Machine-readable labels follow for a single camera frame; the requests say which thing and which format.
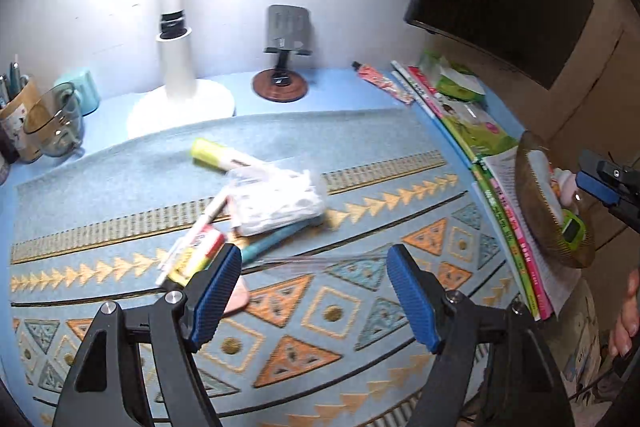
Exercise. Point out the green handheld device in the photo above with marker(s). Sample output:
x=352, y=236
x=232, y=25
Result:
x=572, y=229

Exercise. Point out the teal mug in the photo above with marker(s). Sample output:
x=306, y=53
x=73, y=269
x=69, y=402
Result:
x=89, y=89

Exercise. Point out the pink spine book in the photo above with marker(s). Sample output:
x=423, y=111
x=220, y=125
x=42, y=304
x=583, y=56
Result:
x=525, y=267

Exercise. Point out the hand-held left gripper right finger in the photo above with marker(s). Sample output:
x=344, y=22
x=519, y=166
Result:
x=412, y=297

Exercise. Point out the yellow white highlighter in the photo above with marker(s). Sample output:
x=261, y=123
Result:
x=210, y=152

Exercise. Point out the clear glass mug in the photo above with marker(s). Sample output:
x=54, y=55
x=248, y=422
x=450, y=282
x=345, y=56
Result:
x=55, y=127

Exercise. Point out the person's right hand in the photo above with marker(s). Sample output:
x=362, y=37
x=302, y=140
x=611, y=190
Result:
x=630, y=322

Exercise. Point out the phone stand with brown base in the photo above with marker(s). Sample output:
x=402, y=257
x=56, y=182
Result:
x=280, y=84

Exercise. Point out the teal pen with ball top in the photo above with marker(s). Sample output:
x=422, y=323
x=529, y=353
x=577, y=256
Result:
x=270, y=243

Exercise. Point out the clear bag of white pieces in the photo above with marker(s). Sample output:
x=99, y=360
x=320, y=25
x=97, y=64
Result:
x=280, y=207

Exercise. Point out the blue patterned desk mat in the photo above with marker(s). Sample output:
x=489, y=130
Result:
x=150, y=157

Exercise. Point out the white marker pen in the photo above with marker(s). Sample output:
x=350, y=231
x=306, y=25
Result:
x=200, y=228

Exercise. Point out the red patterned tube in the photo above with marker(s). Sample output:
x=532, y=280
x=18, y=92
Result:
x=385, y=82

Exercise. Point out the printed pen holder cup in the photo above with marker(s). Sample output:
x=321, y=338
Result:
x=20, y=127

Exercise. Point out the grey pen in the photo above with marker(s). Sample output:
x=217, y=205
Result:
x=15, y=74

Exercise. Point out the stack of books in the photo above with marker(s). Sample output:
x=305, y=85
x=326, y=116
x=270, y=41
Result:
x=505, y=177

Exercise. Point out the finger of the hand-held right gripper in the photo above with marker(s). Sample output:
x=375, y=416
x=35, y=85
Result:
x=597, y=188
x=622, y=179

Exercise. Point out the yellow packaged eraser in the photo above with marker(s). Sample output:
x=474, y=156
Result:
x=200, y=258

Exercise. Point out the white desk lamp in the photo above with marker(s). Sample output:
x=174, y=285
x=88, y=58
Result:
x=175, y=72

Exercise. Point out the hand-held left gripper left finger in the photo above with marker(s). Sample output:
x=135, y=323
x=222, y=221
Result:
x=215, y=297

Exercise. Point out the woven wicker basket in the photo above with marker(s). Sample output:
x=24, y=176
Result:
x=530, y=199

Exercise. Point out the green spine book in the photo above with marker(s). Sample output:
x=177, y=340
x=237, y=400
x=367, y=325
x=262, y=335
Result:
x=505, y=247

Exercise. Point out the green tissue pack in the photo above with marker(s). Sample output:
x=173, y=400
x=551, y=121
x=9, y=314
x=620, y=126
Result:
x=455, y=87

